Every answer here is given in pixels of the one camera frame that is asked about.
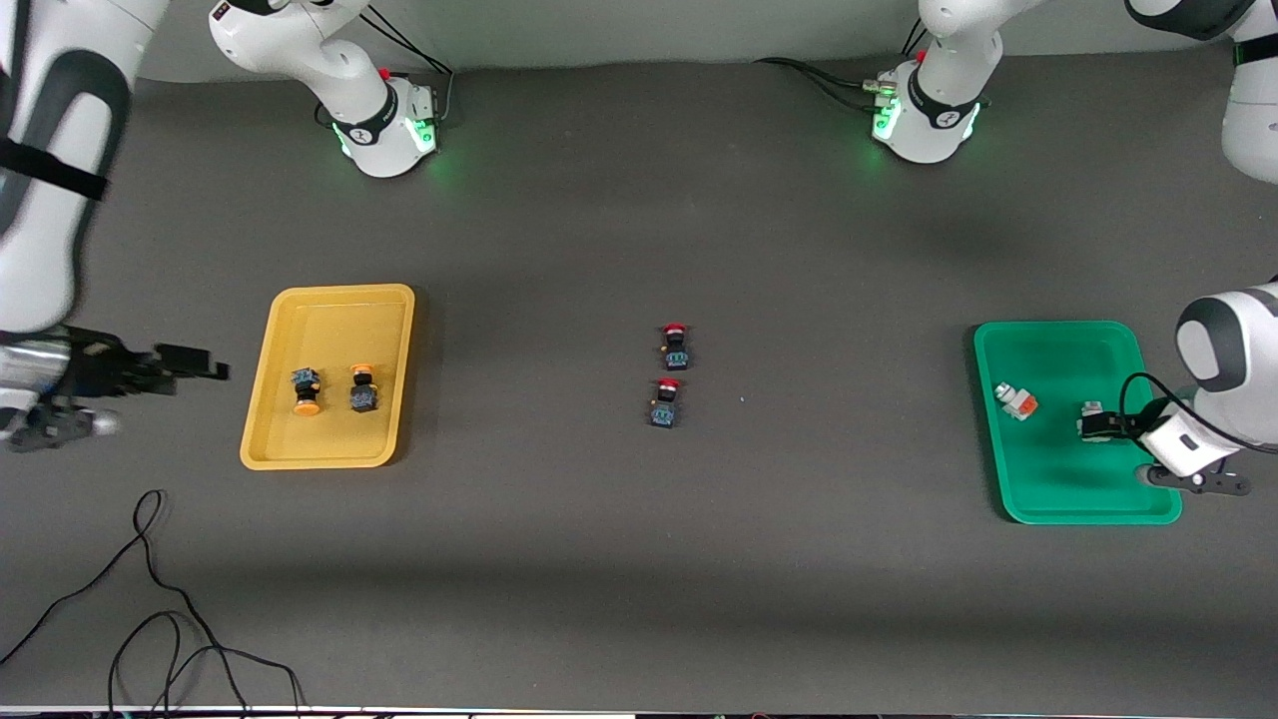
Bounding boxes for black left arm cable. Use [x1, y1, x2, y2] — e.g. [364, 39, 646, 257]
[1119, 371, 1245, 452]

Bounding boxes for black base cables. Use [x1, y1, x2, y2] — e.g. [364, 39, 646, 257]
[753, 57, 892, 113]
[364, 5, 456, 127]

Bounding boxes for loose black table cable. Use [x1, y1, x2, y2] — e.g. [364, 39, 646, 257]
[0, 488, 307, 716]

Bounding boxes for black left base cables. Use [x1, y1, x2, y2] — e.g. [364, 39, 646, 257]
[753, 57, 892, 113]

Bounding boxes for dark grey table mat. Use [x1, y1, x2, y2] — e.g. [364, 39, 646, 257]
[0, 40, 1278, 716]

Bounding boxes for yellow plastic tray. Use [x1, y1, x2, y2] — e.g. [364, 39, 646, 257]
[240, 284, 416, 471]

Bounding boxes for black right base cables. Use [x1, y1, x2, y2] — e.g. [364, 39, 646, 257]
[364, 5, 456, 127]

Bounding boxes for green plastic tray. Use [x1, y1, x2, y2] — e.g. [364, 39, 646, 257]
[973, 321, 1183, 526]

